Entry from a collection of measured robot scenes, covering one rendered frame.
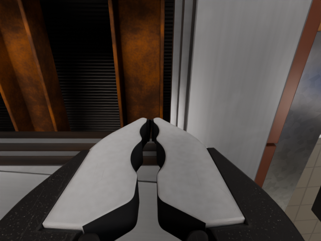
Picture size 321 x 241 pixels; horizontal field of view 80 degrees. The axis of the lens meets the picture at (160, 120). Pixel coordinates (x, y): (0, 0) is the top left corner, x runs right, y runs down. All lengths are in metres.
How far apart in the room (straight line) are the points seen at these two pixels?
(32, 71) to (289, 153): 0.58
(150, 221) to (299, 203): 1.78
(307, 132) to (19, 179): 0.54
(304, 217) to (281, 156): 1.67
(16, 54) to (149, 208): 0.35
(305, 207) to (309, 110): 1.63
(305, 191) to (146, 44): 1.75
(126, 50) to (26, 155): 0.22
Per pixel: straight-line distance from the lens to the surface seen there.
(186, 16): 0.19
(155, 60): 0.37
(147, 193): 0.26
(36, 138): 0.30
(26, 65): 0.44
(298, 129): 0.52
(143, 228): 0.32
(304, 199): 2.01
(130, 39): 0.37
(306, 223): 2.28
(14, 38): 0.44
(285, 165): 0.57
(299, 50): 0.27
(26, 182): 0.30
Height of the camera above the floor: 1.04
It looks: 62 degrees down
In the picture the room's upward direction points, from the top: 179 degrees clockwise
